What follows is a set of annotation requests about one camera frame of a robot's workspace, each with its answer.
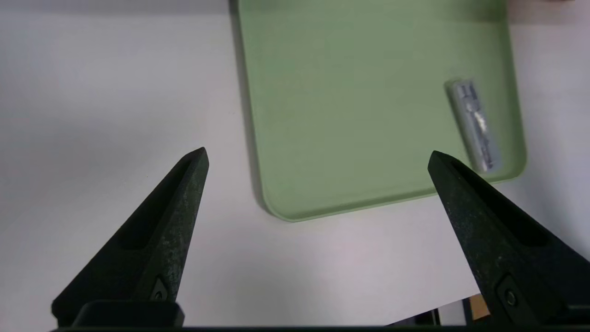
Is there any light green plastic tray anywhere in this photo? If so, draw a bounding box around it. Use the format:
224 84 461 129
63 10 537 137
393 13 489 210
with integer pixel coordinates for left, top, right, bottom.
236 0 527 223

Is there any clear plastic compass case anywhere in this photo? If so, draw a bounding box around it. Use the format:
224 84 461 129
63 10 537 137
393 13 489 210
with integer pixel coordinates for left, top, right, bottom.
445 79 502 174

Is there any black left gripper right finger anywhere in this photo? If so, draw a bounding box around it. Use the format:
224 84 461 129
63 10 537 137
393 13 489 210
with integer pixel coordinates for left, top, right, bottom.
427 150 590 329

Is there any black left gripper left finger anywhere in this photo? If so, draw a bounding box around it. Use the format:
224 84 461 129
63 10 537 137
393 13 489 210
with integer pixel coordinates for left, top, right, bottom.
51 147 210 326

